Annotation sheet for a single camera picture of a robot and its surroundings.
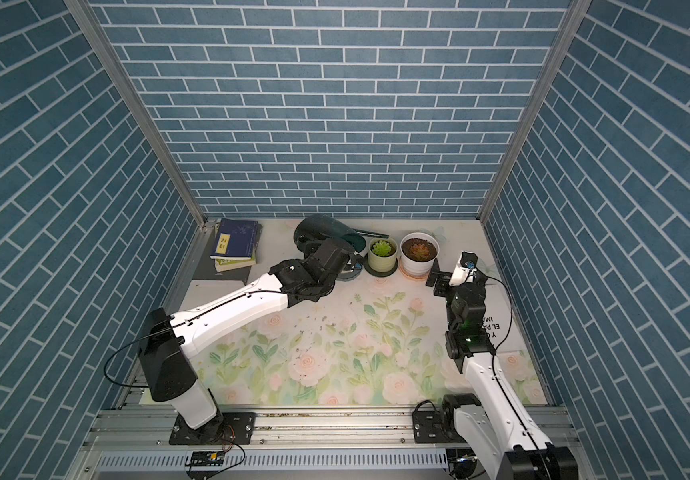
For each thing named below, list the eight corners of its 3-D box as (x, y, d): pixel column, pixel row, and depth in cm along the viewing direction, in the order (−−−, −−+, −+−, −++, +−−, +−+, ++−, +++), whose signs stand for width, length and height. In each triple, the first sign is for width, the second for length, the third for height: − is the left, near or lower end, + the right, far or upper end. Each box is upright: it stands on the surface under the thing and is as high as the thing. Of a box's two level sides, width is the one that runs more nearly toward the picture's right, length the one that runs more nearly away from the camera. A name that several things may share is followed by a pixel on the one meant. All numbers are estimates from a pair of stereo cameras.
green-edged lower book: (219, 276, 103) (214, 267, 99) (219, 268, 105) (214, 260, 101) (256, 268, 105) (252, 259, 101) (256, 260, 107) (252, 252, 103)
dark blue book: (216, 269, 106) (207, 255, 100) (230, 233, 118) (222, 218, 111) (252, 269, 106) (246, 255, 100) (263, 233, 118) (257, 218, 111)
